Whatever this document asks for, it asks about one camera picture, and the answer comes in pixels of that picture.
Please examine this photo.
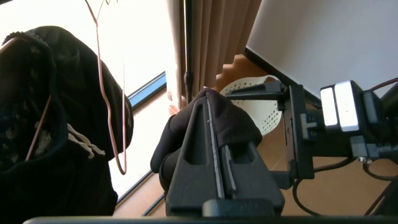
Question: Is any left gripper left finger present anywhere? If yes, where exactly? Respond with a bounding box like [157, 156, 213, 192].
[165, 96, 225, 218]

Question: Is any white laundry basket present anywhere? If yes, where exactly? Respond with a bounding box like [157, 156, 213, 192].
[218, 74, 284, 137]

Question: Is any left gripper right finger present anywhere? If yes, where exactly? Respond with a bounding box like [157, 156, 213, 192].
[220, 141, 286, 217]

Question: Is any black cable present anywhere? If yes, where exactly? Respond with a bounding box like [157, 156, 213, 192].
[292, 156, 356, 217]

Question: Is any brown curtain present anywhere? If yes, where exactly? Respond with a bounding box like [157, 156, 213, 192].
[165, 0, 263, 110]

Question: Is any black garment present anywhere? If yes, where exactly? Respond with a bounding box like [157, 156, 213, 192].
[0, 25, 135, 224]
[149, 87, 264, 196]

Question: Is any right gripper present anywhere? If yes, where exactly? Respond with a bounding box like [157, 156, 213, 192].
[224, 81, 354, 190]

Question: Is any window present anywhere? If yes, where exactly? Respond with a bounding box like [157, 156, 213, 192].
[0, 0, 167, 206]

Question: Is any black clothes rack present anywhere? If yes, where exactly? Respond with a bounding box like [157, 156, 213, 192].
[116, 0, 196, 217]

